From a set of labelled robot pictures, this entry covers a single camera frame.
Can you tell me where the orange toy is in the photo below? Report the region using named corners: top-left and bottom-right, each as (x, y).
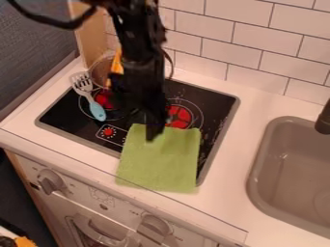
top-left (109, 51), bottom-right (126, 76)

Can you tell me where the black cable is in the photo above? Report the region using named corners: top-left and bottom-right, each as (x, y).
top-left (6, 0), bottom-right (99, 31)

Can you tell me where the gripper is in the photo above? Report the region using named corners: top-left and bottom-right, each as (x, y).
top-left (106, 58), bottom-right (171, 143)

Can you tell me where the silver pot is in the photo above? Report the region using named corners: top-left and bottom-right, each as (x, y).
top-left (86, 51), bottom-right (126, 92)

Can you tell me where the toy sink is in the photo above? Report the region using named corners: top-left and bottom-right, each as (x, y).
top-left (246, 116), bottom-right (330, 239)

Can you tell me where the white and blue spatula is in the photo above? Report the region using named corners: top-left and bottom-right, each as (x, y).
top-left (68, 70), bottom-right (109, 123)

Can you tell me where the wooden board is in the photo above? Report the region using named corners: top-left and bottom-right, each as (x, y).
top-left (73, 5), bottom-right (111, 69)

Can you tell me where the green cloth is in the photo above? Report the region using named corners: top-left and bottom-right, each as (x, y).
top-left (113, 123), bottom-right (203, 195)

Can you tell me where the toy stove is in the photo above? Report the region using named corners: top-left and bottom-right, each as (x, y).
top-left (35, 74), bottom-right (241, 188)

